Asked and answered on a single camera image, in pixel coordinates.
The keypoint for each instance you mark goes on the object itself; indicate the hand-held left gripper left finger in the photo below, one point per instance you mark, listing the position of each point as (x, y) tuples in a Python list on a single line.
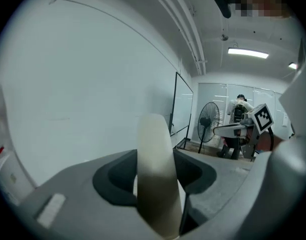
[(80, 184)]

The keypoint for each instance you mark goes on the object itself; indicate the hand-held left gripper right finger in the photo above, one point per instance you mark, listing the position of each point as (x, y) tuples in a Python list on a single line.
[(218, 184)]

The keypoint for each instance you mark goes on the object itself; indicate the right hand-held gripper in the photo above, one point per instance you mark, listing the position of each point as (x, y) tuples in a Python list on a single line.
[(263, 120)]

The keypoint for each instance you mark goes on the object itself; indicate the person's right forearm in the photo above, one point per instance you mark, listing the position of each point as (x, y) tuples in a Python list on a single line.
[(264, 142)]

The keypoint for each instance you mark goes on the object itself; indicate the black standing fan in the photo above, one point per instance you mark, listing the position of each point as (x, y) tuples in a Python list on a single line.
[(209, 121)]

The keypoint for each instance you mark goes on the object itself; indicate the frosted glass partition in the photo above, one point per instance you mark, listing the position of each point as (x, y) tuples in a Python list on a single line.
[(218, 94)]

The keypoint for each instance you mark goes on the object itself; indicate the black framed whiteboard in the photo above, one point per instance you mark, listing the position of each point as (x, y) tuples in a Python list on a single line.
[(184, 104)]

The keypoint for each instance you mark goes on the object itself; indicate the ceiling light strip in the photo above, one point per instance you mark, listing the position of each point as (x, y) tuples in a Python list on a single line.
[(293, 65), (248, 53)]

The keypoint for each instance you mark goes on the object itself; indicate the white ceiling pipe bundle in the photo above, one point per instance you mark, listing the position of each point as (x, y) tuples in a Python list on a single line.
[(185, 29)]

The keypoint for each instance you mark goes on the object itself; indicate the person's head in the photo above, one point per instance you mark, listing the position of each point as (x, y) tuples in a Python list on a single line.
[(263, 1)]

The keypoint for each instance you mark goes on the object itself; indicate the black head camera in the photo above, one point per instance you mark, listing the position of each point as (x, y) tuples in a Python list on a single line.
[(224, 1)]

